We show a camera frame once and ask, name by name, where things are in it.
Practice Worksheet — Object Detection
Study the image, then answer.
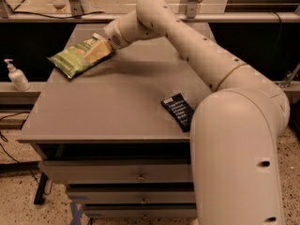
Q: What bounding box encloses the black cable on floor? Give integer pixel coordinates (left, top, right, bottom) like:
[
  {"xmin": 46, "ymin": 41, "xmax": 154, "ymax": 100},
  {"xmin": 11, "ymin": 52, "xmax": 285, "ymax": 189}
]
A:
[{"xmin": 0, "ymin": 111, "xmax": 53, "ymax": 197}]

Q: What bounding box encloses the blue tape on floor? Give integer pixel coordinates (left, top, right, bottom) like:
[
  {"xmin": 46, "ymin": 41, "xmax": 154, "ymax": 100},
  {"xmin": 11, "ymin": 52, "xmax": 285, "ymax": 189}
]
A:
[{"xmin": 68, "ymin": 200, "xmax": 101, "ymax": 225}]

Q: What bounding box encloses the dark blue rxbar wrapper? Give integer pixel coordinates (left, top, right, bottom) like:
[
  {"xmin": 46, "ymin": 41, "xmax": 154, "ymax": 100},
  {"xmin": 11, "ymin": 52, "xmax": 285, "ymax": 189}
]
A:
[{"xmin": 161, "ymin": 93, "xmax": 194, "ymax": 132}]

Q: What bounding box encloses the grey drawer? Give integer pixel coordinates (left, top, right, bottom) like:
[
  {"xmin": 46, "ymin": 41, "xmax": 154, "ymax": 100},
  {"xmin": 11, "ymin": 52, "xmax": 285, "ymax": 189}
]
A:
[
  {"xmin": 38, "ymin": 159, "xmax": 192, "ymax": 185},
  {"xmin": 66, "ymin": 185, "xmax": 195, "ymax": 204},
  {"xmin": 83, "ymin": 203, "xmax": 196, "ymax": 218}
]

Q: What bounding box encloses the black metal stand leg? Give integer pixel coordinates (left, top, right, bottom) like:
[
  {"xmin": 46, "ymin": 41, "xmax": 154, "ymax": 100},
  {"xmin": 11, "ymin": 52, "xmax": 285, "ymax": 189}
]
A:
[{"xmin": 34, "ymin": 172, "xmax": 48, "ymax": 205}]

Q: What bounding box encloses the grey metal window frame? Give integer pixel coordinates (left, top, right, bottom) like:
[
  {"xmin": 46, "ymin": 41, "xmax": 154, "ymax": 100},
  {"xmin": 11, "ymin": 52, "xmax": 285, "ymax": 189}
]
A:
[{"xmin": 1, "ymin": 0, "xmax": 300, "ymax": 23}]

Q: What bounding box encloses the middle grey drawer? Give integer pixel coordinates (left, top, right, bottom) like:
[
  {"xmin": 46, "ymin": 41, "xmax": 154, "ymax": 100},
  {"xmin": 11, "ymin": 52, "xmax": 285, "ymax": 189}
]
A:
[{"xmin": 66, "ymin": 185, "xmax": 195, "ymax": 204}]

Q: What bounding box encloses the green jalapeno chip bag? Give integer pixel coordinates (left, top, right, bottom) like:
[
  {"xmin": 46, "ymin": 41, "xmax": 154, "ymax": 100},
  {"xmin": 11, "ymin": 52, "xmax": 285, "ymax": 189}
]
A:
[{"xmin": 49, "ymin": 33, "xmax": 114, "ymax": 79}]

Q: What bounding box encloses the white pump dispenser bottle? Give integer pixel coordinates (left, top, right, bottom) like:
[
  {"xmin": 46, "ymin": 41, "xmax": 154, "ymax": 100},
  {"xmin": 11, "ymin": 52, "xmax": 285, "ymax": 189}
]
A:
[{"xmin": 4, "ymin": 59, "xmax": 30, "ymax": 91}]

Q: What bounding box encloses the top grey drawer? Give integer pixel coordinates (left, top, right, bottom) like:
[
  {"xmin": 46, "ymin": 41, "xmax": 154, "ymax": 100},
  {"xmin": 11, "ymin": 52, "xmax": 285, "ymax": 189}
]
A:
[{"xmin": 38, "ymin": 159, "xmax": 192, "ymax": 185}]

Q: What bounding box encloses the grey drawer cabinet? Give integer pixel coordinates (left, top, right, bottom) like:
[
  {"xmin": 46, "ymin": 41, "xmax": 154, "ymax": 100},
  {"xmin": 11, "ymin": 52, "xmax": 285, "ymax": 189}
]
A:
[{"xmin": 17, "ymin": 22, "xmax": 219, "ymax": 220}]

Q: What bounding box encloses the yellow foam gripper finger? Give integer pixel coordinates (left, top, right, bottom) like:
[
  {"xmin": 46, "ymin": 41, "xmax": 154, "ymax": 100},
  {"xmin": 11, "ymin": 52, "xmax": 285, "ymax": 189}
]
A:
[{"xmin": 82, "ymin": 40, "xmax": 113, "ymax": 65}]

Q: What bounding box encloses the bottom grey drawer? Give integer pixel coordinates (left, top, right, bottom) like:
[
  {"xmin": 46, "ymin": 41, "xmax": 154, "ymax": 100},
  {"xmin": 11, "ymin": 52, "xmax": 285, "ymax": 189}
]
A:
[{"xmin": 83, "ymin": 203, "xmax": 196, "ymax": 218}]

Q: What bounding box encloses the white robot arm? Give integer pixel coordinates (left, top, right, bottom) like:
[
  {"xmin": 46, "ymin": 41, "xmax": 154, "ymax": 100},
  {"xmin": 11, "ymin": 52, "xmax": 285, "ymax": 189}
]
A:
[{"xmin": 104, "ymin": 0, "xmax": 290, "ymax": 225}]

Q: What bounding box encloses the black cable on rail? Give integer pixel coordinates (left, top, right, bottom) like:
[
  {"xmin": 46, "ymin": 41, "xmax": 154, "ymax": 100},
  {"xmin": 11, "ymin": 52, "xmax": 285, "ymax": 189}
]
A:
[{"xmin": 12, "ymin": 10, "xmax": 105, "ymax": 20}]

